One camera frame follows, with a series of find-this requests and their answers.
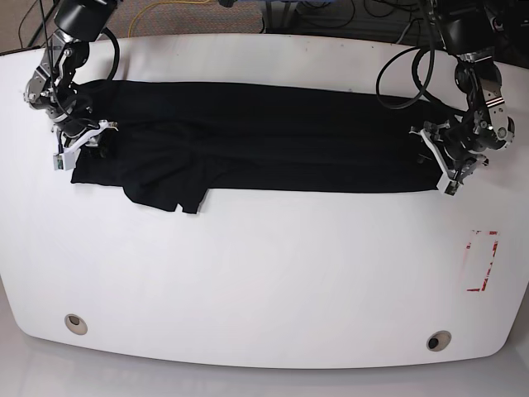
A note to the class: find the left table grommet hole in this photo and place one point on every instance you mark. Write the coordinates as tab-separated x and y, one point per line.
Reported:
76	324

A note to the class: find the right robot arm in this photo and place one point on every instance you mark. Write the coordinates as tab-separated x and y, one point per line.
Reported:
52	87

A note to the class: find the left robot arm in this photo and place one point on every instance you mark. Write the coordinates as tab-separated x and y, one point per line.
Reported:
463	30

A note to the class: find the black t-shirt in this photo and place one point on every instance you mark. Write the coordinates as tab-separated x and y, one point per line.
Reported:
176	141

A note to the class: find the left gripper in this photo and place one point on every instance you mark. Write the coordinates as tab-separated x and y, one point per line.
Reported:
473	141

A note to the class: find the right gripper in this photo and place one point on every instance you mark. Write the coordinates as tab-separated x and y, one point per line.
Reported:
75	125

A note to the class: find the red tape marking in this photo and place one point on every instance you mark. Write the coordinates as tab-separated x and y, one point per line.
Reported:
479	257

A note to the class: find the right table grommet hole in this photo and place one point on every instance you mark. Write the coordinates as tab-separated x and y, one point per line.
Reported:
438	341

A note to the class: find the table grommet hole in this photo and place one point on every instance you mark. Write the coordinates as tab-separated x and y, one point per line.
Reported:
438	341
76	324

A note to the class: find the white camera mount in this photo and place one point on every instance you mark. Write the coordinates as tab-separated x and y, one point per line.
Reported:
68	152
454	160

